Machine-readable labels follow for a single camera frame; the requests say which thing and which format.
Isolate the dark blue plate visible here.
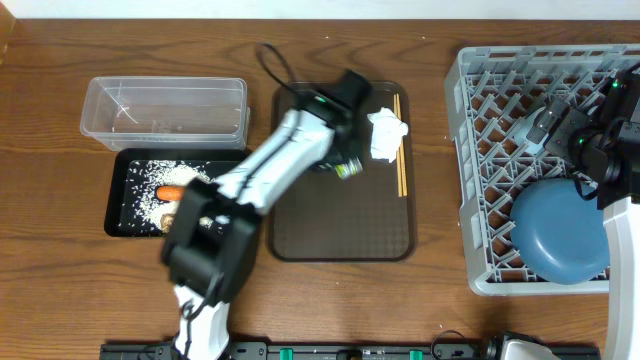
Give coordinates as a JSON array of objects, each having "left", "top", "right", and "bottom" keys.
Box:
[{"left": 510, "top": 178, "right": 610, "bottom": 285}]

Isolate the green snack wrapper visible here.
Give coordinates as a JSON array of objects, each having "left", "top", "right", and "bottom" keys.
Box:
[{"left": 334, "top": 158, "right": 363, "bottom": 179}]

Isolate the white tissue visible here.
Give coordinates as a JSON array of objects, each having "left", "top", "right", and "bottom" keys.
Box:
[{"left": 367, "top": 107, "right": 409, "bottom": 163}]

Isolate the black tray bin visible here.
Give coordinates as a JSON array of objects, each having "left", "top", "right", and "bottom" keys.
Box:
[{"left": 104, "top": 149, "right": 247, "bottom": 237}]

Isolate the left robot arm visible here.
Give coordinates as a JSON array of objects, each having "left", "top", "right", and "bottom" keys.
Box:
[{"left": 161, "top": 70, "right": 372, "bottom": 359}]

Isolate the clear plastic bin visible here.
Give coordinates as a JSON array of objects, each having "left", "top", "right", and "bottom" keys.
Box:
[{"left": 80, "top": 76, "right": 250, "bottom": 152}]

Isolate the grey dishwasher rack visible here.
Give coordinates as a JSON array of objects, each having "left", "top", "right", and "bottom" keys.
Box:
[{"left": 444, "top": 44, "right": 639, "bottom": 296}]

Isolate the orange carrot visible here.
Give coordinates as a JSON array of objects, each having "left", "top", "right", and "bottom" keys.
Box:
[{"left": 156, "top": 185, "right": 185, "bottom": 202}]

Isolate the brown mushroom piece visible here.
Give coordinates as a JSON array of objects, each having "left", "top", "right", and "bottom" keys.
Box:
[{"left": 160, "top": 214, "right": 174, "bottom": 234}]

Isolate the light blue cup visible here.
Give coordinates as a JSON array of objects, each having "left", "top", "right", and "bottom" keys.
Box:
[{"left": 513, "top": 108, "right": 544, "bottom": 155}]

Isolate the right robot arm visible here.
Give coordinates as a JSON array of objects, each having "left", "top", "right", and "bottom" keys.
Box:
[{"left": 526, "top": 64, "right": 639, "bottom": 359}]

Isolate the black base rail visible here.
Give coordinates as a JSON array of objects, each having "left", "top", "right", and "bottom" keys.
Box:
[{"left": 99, "top": 329, "right": 601, "bottom": 360}]

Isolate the white rice pile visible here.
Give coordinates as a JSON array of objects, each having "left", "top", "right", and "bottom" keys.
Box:
[{"left": 118, "top": 160, "right": 219, "bottom": 236}]

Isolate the brown serving tray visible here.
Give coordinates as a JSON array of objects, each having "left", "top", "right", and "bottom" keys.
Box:
[{"left": 267, "top": 81, "right": 417, "bottom": 262}]

